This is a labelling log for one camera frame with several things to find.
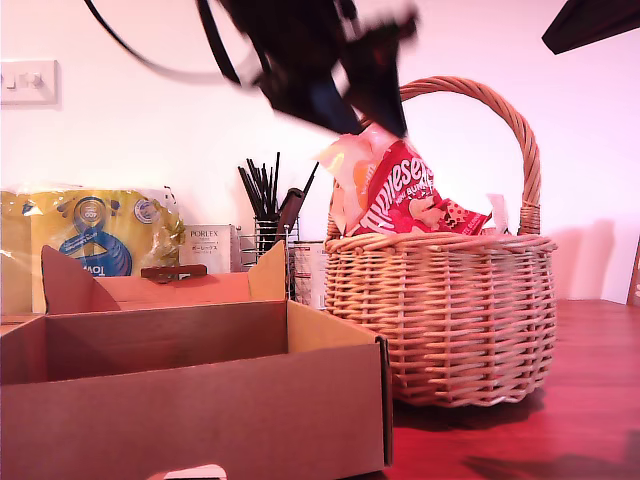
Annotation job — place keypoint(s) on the brown cardboard box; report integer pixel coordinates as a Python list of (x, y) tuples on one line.
[(200, 400)]

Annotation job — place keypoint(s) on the white Porlex box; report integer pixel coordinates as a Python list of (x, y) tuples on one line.
[(207, 240)]

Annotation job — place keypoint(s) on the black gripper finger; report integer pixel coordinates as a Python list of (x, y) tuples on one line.
[(382, 85), (595, 20), (305, 100)]

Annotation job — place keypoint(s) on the wooden board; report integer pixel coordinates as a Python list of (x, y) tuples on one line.
[(635, 280)]

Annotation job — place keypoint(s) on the red Maltesers mini bunnies bag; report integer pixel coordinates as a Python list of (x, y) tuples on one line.
[(400, 200)]

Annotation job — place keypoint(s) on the thin black stick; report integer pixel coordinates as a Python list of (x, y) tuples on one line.
[(265, 192), (310, 177), (276, 180), (248, 192), (255, 187)]

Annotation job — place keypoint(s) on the white canister with red label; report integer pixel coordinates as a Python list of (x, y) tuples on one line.
[(307, 275)]

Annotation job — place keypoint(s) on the white wall switch plate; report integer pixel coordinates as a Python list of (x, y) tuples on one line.
[(30, 82)]

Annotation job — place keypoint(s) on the yellow paper towel pack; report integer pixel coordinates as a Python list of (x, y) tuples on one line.
[(75, 225)]

